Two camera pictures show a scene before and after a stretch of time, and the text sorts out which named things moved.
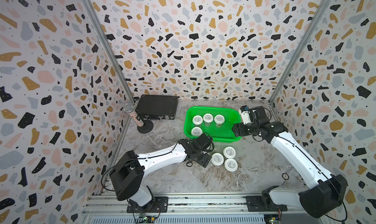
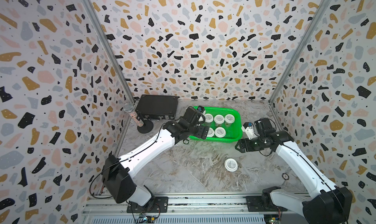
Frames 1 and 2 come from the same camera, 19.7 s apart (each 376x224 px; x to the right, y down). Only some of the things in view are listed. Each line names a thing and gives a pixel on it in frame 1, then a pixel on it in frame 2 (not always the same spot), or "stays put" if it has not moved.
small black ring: (285, 176) stays put
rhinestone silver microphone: (129, 107) stays put
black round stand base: (148, 124) stays put
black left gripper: (206, 160) to (200, 133)
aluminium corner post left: (88, 5) stays put
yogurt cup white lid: (231, 165) stays put
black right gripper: (241, 132) to (246, 147)
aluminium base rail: (106, 209) stays put
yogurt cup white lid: (217, 159) to (220, 132)
